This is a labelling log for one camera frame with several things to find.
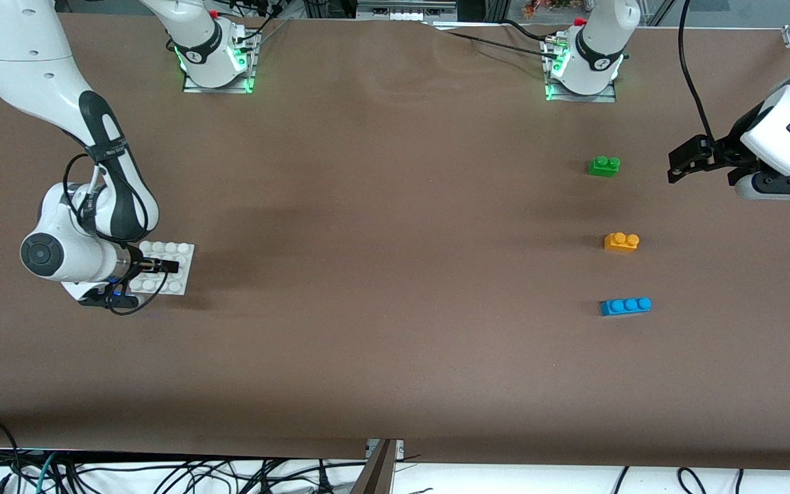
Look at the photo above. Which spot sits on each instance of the green two-stud block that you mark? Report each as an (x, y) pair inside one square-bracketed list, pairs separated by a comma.
[(603, 167)]

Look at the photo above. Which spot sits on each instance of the brown table cover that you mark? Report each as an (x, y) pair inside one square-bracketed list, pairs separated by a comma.
[(395, 357)]

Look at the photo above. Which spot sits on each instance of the blue three-stud block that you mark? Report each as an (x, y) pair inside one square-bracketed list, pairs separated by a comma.
[(625, 307)]

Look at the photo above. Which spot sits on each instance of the metal table edge bracket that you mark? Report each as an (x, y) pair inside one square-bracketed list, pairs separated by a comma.
[(370, 446)]

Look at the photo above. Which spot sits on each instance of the white power strip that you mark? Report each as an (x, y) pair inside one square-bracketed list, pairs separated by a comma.
[(405, 10)]

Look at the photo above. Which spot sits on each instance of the white studded base plate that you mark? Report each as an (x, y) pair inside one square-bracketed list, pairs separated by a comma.
[(175, 250)]

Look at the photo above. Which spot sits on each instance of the yellow two-stud block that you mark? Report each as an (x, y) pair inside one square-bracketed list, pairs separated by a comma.
[(620, 243)]

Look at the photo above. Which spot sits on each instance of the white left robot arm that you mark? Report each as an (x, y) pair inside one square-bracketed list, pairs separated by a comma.
[(590, 81)]

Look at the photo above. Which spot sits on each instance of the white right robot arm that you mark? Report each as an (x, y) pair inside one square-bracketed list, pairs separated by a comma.
[(25, 68)]

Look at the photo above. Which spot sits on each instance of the brown table post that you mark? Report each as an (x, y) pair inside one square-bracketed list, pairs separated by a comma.
[(376, 477)]

